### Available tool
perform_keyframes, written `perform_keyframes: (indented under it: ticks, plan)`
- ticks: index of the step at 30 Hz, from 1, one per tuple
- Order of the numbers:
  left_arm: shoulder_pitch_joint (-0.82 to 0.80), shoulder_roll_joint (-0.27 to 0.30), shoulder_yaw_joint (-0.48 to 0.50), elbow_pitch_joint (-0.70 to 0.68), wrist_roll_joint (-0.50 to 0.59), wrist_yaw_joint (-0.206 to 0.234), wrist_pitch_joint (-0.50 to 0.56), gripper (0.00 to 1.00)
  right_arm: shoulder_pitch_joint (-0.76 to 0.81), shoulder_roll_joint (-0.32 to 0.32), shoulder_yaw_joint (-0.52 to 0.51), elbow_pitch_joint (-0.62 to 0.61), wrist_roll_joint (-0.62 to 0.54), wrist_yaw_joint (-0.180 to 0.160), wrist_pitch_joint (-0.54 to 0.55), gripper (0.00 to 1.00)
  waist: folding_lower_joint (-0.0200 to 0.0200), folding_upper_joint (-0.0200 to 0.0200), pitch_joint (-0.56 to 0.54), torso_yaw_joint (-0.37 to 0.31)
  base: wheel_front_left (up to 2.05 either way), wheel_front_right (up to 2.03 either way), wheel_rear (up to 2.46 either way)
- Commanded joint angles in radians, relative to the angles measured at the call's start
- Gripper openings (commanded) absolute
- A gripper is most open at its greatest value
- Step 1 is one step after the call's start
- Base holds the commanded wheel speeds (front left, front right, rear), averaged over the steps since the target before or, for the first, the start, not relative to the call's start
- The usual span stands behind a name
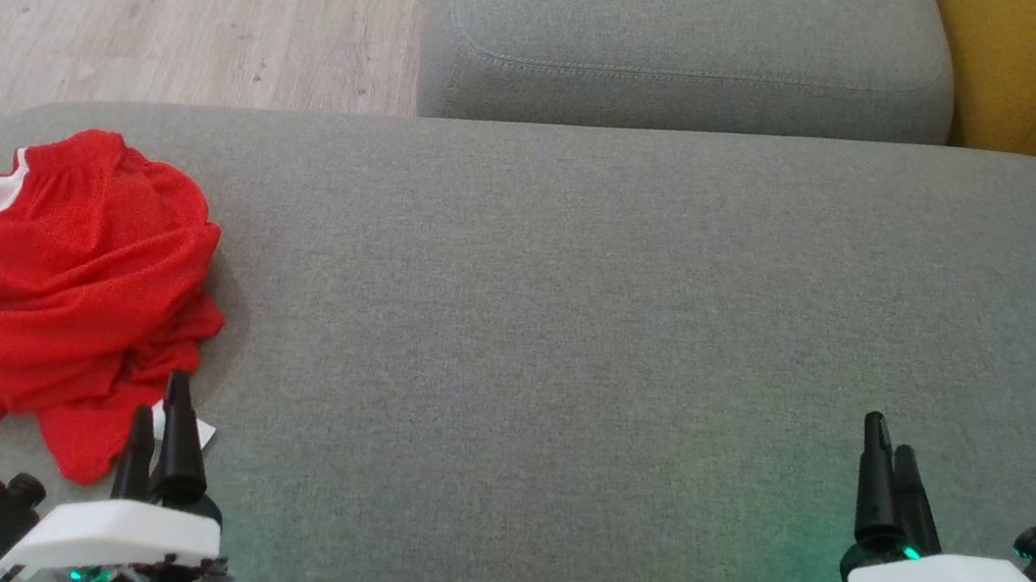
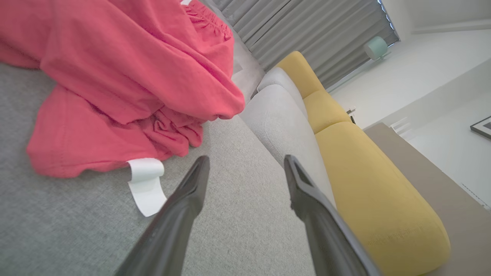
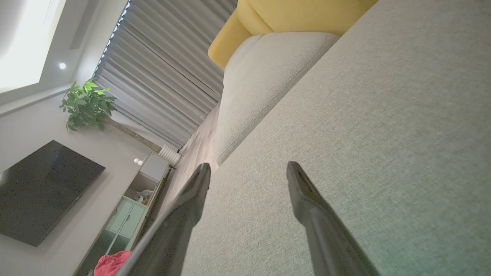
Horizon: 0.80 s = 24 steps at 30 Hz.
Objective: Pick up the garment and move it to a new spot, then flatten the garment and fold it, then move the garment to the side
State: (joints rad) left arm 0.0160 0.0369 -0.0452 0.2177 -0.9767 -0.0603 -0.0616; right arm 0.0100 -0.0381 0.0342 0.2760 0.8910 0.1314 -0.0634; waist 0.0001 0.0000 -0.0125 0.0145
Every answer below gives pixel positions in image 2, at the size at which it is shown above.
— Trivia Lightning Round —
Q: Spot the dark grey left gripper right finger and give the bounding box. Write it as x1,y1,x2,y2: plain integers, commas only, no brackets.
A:
283,154,382,276

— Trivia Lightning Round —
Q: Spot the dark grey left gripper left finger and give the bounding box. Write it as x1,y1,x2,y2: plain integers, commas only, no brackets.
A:
115,155,211,276

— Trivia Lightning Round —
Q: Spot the plain red garment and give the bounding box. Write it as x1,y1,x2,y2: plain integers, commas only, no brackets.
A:
0,0,246,217

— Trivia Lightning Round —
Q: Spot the long yellow sofa backrest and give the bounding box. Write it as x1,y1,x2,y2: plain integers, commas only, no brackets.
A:
315,122,451,276

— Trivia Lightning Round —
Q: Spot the grey fabric sofa chaise seat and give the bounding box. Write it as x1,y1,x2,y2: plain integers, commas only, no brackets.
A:
0,61,316,276

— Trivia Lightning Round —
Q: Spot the large grey sofa seat cushion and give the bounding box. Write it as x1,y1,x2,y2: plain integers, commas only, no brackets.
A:
239,84,337,208

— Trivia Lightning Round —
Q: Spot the short yellow sofa backrest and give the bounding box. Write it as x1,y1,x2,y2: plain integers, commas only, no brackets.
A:
303,90,352,134

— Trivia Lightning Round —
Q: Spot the taupe low partition panel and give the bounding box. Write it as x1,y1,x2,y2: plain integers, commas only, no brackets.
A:
364,122,491,276

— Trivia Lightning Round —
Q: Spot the small grey sofa seat cushion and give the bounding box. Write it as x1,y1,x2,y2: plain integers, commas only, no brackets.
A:
256,67,308,116

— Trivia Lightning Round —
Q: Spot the yellow sofa end backrest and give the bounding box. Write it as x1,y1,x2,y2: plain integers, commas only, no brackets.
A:
274,51,325,99

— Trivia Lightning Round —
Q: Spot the black framed picture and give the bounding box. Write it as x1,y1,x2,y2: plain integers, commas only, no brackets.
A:
470,115,491,140

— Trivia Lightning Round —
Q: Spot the mint green round lamp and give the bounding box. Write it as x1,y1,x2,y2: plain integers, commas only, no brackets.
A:
364,36,389,61

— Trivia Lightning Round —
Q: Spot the grey pleated curtain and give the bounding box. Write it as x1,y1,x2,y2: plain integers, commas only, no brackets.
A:
199,0,400,91

